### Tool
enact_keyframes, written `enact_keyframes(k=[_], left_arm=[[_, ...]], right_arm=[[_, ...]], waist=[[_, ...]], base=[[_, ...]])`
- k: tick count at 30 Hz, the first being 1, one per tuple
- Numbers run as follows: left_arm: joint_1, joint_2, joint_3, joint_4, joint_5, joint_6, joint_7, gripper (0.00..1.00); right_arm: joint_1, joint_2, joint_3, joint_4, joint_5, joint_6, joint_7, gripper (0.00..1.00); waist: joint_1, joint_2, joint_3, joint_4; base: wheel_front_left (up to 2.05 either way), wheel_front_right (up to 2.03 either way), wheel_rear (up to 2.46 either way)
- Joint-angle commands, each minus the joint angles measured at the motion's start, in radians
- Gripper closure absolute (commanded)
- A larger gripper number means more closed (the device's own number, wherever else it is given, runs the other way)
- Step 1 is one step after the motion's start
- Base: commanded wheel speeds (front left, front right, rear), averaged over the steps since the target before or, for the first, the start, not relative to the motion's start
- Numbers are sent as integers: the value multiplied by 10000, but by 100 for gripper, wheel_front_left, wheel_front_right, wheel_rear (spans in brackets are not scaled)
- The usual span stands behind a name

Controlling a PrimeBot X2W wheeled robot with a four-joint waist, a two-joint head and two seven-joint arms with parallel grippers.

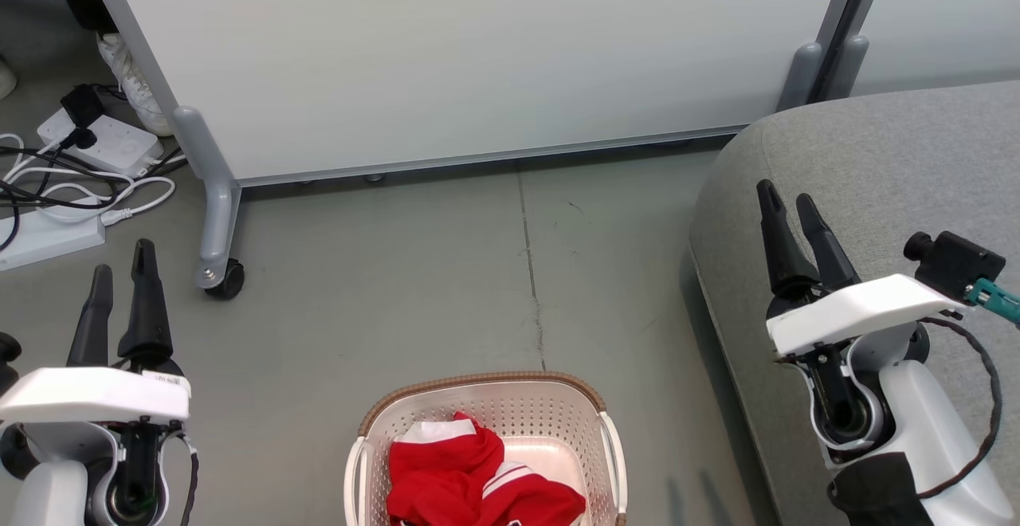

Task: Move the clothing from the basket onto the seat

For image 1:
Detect red garment with white trim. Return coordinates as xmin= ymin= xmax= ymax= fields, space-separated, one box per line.
xmin=386 ymin=411 xmax=588 ymax=526

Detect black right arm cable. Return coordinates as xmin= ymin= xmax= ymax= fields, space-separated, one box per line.
xmin=912 ymin=315 xmax=1002 ymax=503

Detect large white partition board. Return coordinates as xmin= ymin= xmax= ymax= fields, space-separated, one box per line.
xmin=76 ymin=0 xmax=871 ymax=189

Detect white plastic laundry basket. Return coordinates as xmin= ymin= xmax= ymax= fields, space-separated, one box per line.
xmin=344 ymin=371 xmax=629 ymax=526

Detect black power adapter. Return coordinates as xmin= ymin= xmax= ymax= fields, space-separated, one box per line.
xmin=61 ymin=84 xmax=105 ymax=129

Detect black power cables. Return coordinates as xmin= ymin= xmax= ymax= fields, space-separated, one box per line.
xmin=0 ymin=143 xmax=188 ymax=252

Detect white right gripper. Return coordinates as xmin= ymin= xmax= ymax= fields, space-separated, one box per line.
xmin=755 ymin=179 xmax=971 ymax=358

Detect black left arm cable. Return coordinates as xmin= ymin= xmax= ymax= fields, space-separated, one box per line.
xmin=178 ymin=437 xmax=200 ymax=526

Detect white power cable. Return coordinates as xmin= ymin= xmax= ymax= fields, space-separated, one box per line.
xmin=0 ymin=133 xmax=177 ymax=229

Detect black caster wheel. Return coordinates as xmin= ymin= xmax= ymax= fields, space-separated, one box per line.
xmin=204 ymin=258 xmax=246 ymax=301

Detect teal right camera connector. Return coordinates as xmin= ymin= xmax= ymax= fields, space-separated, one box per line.
xmin=964 ymin=277 xmax=1020 ymax=328

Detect grey fabric sofa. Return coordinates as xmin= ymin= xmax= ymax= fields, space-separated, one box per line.
xmin=688 ymin=80 xmax=1020 ymax=526

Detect narrow white partition board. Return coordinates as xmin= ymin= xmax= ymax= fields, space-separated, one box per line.
xmin=821 ymin=0 xmax=1020 ymax=100

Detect long white power strip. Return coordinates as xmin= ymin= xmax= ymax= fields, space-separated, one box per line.
xmin=0 ymin=206 xmax=108 ymax=273

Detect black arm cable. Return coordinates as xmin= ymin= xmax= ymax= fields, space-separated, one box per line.
xmin=912 ymin=315 xmax=1002 ymax=503
xmin=178 ymin=437 xmax=200 ymax=526

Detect grey partition leg with caster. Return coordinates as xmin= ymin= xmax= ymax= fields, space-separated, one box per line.
xmin=171 ymin=105 xmax=245 ymax=291

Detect white square-ended power strip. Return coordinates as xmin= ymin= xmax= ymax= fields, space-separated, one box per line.
xmin=37 ymin=107 xmax=165 ymax=179

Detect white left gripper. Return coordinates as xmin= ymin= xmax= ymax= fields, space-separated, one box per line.
xmin=0 ymin=238 xmax=194 ymax=427

